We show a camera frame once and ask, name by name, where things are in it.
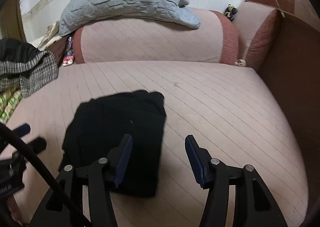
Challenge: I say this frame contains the beige cloth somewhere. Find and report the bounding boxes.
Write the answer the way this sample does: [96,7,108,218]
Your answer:
[37,20,62,51]

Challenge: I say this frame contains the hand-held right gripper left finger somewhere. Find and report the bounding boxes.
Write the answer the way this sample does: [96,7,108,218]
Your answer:
[30,134,133,227]

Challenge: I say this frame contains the green frog printed blanket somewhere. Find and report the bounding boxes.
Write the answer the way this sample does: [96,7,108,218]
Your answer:
[0,89,23,123]

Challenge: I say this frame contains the black pants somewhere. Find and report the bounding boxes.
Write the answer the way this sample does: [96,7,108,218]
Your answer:
[58,90,167,198]

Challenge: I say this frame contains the black cable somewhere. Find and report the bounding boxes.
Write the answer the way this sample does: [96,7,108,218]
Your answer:
[0,122,92,227]

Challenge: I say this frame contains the black garment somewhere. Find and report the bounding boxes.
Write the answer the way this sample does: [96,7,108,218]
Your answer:
[0,38,42,64]

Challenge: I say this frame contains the person's left hand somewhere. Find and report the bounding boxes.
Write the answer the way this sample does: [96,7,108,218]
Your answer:
[7,196,27,226]

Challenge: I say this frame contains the pink quilted sofa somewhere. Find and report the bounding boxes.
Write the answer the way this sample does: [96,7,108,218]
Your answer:
[0,0,320,227]

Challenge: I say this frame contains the colourful snack packet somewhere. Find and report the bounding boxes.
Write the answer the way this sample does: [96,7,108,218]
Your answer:
[62,36,76,67]

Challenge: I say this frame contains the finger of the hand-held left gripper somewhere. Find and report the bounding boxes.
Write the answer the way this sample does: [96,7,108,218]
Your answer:
[12,124,31,139]
[24,138,47,155]

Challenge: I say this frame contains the small black bow ornament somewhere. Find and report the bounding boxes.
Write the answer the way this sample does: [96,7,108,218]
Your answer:
[224,4,238,22]

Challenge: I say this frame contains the pink sofa back cushion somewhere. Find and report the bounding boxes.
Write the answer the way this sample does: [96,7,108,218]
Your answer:
[74,8,239,65]

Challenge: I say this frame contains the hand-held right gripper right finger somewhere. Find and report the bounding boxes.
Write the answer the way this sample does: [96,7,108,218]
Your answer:
[184,135,288,227]

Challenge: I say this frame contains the brown pink armrest cushion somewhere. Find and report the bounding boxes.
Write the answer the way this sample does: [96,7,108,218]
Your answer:
[234,0,308,72]

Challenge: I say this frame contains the houndstooth coat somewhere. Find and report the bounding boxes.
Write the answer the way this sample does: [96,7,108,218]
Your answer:
[0,50,59,98]

